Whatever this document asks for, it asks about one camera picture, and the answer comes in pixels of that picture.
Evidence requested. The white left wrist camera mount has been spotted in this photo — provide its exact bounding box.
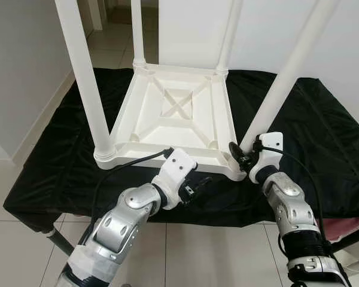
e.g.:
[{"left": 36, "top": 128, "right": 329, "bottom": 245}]
[{"left": 151, "top": 148, "right": 198, "bottom": 210}]

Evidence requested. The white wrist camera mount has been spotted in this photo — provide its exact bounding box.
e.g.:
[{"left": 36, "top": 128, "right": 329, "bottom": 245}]
[
  {"left": 248, "top": 132, "right": 285, "bottom": 183},
  {"left": 151, "top": 148, "right": 198, "bottom": 210}
]

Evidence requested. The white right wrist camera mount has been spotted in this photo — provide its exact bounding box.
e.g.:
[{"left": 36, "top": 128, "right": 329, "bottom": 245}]
[{"left": 248, "top": 132, "right": 285, "bottom": 183}]

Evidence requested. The white door frame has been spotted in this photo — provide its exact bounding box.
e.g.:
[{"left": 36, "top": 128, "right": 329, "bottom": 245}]
[{"left": 87, "top": 0, "right": 105, "bottom": 30}]

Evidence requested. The pink cushion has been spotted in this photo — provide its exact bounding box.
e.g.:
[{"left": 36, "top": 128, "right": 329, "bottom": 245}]
[{"left": 320, "top": 216, "right": 359, "bottom": 237}]

